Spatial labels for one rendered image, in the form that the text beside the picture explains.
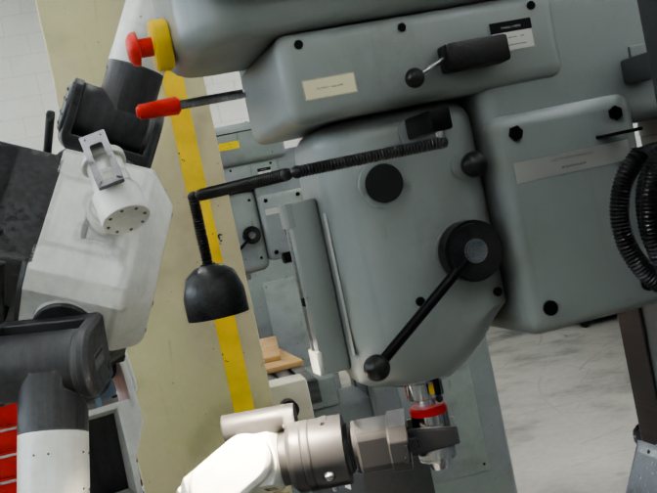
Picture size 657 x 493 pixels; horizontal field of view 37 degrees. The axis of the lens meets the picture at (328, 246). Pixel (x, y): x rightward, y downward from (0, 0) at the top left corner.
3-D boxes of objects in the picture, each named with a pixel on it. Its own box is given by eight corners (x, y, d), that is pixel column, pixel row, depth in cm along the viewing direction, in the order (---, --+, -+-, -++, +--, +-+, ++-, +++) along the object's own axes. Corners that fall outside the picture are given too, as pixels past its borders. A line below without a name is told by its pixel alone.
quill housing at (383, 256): (377, 403, 110) (319, 122, 109) (330, 380, 130) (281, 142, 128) (530, 363, 115) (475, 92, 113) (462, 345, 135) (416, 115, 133)
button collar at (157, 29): (159, 67, 111) (149, 15, 111) (155, 76, 117) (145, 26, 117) (177, 65, 112) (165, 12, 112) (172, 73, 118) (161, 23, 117)
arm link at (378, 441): (402, 414, 117) (303, 431, 117) (417, 492, 117) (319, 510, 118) (400, 390, 129) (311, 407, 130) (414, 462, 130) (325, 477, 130)
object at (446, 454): (462, 456, 122) (454, 410, 121) (429, 467, 120) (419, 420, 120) (446, 449, 126) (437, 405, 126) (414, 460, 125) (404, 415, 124)
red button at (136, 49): (131, 65, 112) (123, 29, 111) (129, 70, 116) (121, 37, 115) (159, 60, 112) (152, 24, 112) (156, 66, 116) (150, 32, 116)
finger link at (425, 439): (460, 446, 120) (411, 455, 121) (456, 421, 120) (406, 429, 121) (461, 449, 119) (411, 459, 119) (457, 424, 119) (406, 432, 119)
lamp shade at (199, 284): (175, 325, 114) (164, 272, 114) (221, 310, 119) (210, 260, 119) (216, 320, 109) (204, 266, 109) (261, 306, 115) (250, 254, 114)
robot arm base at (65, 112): (44, 164, 157) (55, 143, 147) (64, 92, 161) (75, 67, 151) (136, 191, 162) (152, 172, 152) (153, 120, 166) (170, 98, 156)
